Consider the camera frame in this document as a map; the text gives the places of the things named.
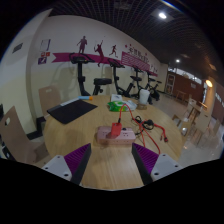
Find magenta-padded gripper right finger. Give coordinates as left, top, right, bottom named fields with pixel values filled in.
left=131, top=143, right=184, bottom=186

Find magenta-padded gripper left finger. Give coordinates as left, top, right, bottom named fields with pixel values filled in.
left=41, top=143, right=92, bottom=186

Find red charger block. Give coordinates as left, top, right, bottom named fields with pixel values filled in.
left=110, top=122, right=123, bottom=139

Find pink power strip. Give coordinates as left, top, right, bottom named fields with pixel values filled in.
left=96, top=125, right=137, bottom=146

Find wooden chair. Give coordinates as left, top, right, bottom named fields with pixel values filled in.
left=0, top=105, right=49, bottom=164
left=38, top=85, right=63, bottom=118

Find black flat pad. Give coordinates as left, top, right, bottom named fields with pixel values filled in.
left=46, top=98, right=99, bottom=125

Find white cup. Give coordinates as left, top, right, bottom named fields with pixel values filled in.
left=138, top=88, right=151, bottom=106

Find black exercise bike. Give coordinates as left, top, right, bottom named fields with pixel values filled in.
left=68, top=52, right=113, bottom=98
left=144, top=70, right=163, bottom=102
left=107, top=58, right=136, bottom=98
left=129, top=65, right=145, bottom=100

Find green wet wipes pack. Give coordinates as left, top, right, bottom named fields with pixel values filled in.
left=107, top=99, right=138, bottom=113

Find white tissue pack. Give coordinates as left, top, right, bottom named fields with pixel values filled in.
left=110, top=93, right=126, bottom=103

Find ceiling lights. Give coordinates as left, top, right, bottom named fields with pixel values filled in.
left=158, top=11, right=214, bottom=88

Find red charging cable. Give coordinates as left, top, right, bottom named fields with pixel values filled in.
left=116, top=103, right=170, bottom=155

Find black cable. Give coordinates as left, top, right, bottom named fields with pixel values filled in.
left=134, top=115, right=155, bottom=132

